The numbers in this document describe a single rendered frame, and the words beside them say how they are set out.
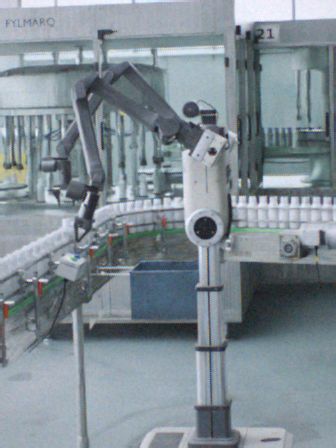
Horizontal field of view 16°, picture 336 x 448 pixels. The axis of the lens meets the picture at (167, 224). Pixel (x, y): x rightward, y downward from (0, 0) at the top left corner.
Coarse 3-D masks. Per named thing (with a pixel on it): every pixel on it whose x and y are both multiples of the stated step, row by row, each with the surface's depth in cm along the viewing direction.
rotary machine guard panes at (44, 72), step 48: (0, 48) 830; (48, 48) 825; (144, 48) 816; (192, 48) 811; (240, 48) 884; (0, 96) 834; (48, 96) 829; (192, 96) 815; (240, 96) 878; (0, 144) 838; (48, 144) 833; (144, 144) 824; (0, 192) 842; (48, 192) 837; (144, 192) 827; (240, 192) 865
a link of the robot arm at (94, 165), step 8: (80, 88) 466; (80, 96) 465; (80, 104) 467; (88, 104) 468; (80, 112) 466; (88, 112) 467; (80, 120) 465; (88, 120) 466; (80, 128) 464; (88, 128) 464; (88, 136) 463; (88, 144) 462; (96, 144) 463; (88, 152) 461; (96, 152) 461; (88, 160) 460; (96, 160) 460; (88, 168) 459; (96, 168) 458; (88, 176) 462; (104, 176) 457
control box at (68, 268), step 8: (64, 256) 462; (64, 264) 458; (72, 264) 457; (80, 264) 459; (56, 272) 459; (64, 272) 458; (72, 272) 458; (80, 272) 465; (64, 280) 462; (72, 280) 458; (64, 288) 463; (48, 312) 466
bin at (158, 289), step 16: (144, 272) 533; (160, 272) 532; (176, 272) 531; (192, 272) 530; (144, 288) 534; (160, 288) 533; (176, 288) 532; (192, 288) 531; (144, 304) 535; (160, 304) 534; (176, 304) 533; (192, 304) 532
